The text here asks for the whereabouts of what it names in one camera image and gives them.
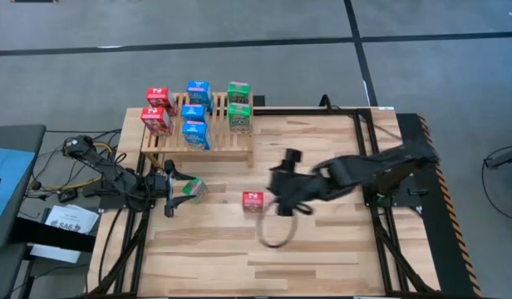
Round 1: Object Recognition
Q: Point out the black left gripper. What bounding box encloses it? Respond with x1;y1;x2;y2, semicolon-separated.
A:
150;159;198;218

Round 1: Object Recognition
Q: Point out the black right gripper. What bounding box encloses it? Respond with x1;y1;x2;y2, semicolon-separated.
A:
266;148;323;218

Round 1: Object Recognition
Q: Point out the green Apple Jacks cereal box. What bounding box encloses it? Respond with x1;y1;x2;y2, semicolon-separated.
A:
227;81;252;105
227;102;254;134
181;177;209;205

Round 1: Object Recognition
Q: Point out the red Froot Loops cereal box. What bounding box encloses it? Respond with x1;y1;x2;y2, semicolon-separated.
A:
242;190;266;214
140;106;175;137
145;86;178;117

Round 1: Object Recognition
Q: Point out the blue Rice Krispies cereal box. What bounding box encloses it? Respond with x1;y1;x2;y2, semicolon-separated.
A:
180;103;210;125
185;80;214;114
181;120;214;151

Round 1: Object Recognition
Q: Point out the slatted wooden shelf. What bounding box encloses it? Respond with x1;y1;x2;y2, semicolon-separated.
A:
140;91;256;169

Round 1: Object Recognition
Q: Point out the black power adapter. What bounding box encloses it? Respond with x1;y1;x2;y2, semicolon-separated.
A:
57;189;79;203

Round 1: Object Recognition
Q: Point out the white printed paper sheet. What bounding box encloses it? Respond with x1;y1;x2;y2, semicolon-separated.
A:
43;203;100;234

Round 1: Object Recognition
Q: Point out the dark grey desk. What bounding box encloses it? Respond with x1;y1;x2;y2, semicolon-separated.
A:
0;123;47;250
0;243;32;299

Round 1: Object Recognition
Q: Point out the blue flat pad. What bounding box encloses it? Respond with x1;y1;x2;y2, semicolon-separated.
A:
0;145;37;233

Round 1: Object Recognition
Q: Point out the black stand foot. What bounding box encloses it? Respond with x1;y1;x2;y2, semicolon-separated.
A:
484;145;512;170

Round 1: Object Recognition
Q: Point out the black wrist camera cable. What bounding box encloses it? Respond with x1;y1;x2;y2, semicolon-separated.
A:
254;199;301;250

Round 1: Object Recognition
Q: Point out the yellow cable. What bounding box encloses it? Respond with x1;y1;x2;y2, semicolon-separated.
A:
43;140;116;193

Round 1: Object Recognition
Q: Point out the thin black cable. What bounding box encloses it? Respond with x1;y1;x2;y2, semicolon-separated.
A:
45;128;123;145

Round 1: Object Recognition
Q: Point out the long black arm cable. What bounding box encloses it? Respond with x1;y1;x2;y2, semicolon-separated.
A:
355;110;405;145

